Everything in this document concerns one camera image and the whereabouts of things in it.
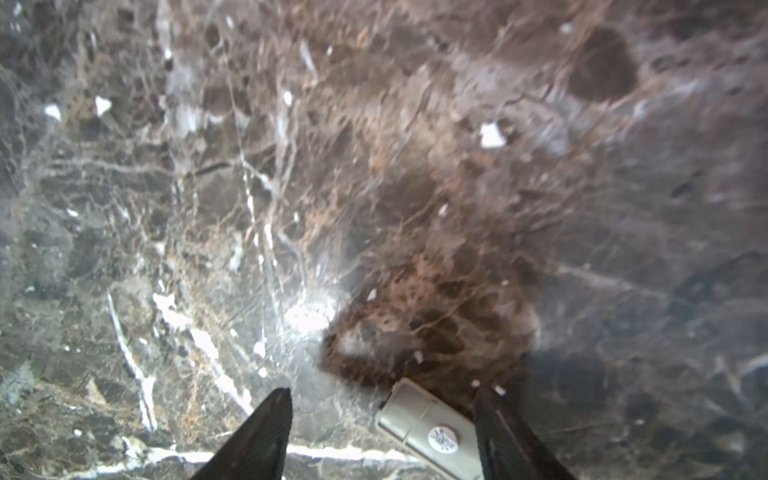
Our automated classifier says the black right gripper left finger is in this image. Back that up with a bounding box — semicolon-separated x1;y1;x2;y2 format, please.
191;388;293;480

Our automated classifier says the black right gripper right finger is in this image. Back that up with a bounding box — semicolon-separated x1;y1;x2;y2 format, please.
474;389;576;480

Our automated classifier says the grey remote control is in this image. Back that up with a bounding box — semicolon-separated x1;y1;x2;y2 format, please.
375;378;483;480

